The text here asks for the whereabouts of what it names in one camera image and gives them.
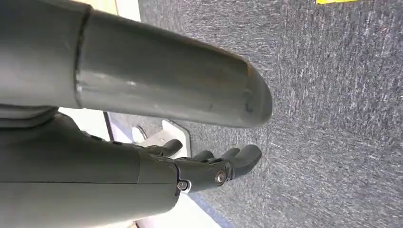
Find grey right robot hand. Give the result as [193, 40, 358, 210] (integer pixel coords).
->
[0, 8, 274, 228]

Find yellow floor tape strip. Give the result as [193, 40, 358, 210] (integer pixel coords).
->
[316, 0, 359, 5]

